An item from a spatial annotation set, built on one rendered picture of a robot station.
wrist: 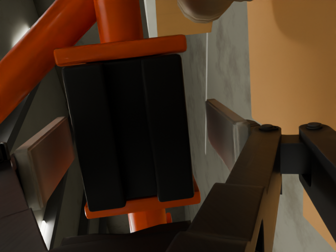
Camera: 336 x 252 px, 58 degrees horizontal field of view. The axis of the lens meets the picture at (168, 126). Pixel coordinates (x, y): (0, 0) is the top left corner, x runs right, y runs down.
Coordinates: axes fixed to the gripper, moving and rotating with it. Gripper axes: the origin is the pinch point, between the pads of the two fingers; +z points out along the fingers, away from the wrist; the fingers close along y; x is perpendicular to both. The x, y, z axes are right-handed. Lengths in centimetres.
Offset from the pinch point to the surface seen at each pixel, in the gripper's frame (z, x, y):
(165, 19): 173, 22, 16
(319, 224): 70, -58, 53
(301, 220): 187, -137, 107
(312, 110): 4.3, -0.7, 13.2
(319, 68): 3.4, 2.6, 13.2
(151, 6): 165, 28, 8
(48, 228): 632, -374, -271
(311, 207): 75, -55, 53
